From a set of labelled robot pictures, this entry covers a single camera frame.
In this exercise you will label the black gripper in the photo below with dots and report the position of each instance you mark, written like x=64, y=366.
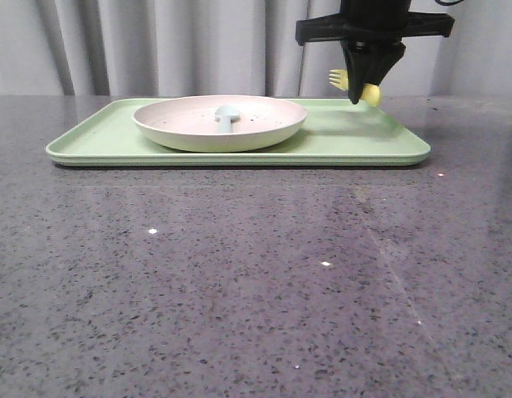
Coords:
x=362, y=20

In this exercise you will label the grey curtain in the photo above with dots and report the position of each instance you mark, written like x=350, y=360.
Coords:
x=178, y=48

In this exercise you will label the light blue plastic spoon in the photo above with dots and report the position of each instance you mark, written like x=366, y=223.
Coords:
x=225, y=115

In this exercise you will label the light green plastic tray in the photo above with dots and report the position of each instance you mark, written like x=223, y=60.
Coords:
x=335, y=133

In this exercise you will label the cream round plate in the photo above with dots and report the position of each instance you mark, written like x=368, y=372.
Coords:
x=188, y=123

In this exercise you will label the yellow plastic fork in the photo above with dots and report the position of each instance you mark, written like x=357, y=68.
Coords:
x=371, y=93

